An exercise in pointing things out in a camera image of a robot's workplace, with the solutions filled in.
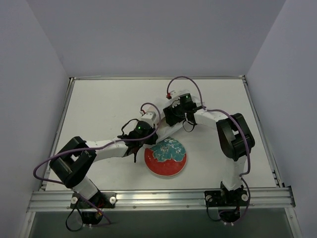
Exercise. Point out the aluminium front rail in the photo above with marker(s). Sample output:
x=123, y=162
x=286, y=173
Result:
x=177, y=199

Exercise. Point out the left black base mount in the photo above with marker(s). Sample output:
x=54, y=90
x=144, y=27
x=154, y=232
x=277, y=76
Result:
x=89, y=211

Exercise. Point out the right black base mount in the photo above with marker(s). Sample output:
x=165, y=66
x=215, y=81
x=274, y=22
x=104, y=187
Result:
x=228, y=207

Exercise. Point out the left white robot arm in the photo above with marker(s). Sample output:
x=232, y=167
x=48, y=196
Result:
x=76, y=157

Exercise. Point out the red and teal plate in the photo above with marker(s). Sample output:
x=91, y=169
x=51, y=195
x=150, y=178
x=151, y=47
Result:
x=167, y=158

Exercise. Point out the white translucent plastic bag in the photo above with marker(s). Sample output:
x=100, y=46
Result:
x=163, y=130

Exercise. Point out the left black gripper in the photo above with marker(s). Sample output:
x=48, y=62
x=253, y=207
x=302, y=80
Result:
x=150, y=138

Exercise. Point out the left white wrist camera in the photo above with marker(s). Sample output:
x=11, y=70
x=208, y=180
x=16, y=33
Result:
x=149, y=117

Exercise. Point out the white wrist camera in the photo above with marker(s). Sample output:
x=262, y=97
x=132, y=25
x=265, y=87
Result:
x=175, y=94
x=149, y=117

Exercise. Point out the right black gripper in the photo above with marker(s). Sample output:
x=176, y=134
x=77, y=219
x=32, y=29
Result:
x=169, y=116

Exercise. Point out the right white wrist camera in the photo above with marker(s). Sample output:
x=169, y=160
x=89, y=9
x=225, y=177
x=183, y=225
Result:
x=175, y=94

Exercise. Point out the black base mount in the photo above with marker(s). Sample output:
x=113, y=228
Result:
x=228, y=207
x=89, y=211

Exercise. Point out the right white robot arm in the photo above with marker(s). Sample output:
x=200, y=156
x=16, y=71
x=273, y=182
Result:
x=235, y=137

